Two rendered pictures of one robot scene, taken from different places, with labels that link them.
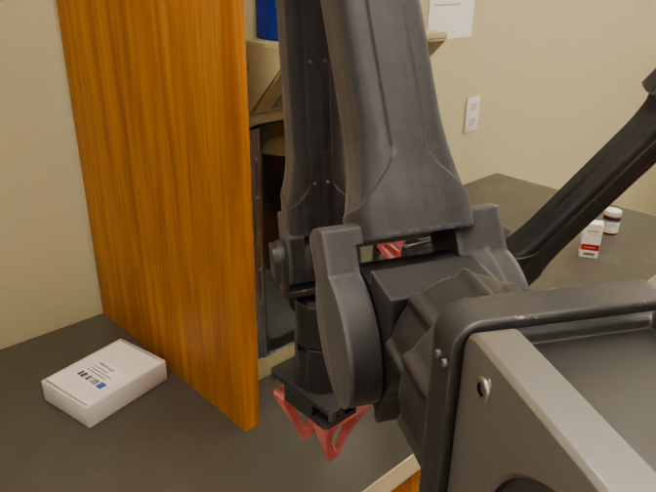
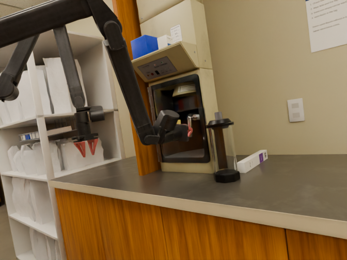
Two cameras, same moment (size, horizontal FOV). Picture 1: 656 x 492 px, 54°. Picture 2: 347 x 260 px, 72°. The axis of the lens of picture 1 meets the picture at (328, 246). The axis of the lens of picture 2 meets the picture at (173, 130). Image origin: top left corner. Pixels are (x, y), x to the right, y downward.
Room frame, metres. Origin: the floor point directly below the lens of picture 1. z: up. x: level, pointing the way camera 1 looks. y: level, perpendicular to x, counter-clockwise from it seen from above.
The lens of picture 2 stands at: (0.86, -1.13, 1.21)
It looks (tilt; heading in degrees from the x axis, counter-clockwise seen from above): 3 degrees down; 84
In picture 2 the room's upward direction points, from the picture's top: 8 degrees counter-clockwise
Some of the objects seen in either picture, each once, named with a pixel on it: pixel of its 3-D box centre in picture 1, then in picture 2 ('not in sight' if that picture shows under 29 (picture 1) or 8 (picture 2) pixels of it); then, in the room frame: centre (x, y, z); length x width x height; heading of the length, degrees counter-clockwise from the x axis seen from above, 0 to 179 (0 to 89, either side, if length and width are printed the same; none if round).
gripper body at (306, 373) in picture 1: (321, 363); (83, 130); (0.58, 0.01, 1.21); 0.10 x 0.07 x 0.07; 44
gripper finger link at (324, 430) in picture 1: (325, 420); (85, 146); (0.57, 0.00, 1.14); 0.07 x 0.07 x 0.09; 44
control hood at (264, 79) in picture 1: (348, 70); (161, 64); (0.98, -0.03, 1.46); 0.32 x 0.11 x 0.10; 133
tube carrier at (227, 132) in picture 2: not in sight; (223, 149); (1.15, -0.22, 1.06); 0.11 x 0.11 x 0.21
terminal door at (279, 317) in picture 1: (323, 227); (177, 122); (1.01, 0.01, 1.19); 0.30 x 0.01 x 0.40; 133
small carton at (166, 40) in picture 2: not in sight; (166, 44); (1.00, -0.06, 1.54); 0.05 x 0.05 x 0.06; 49
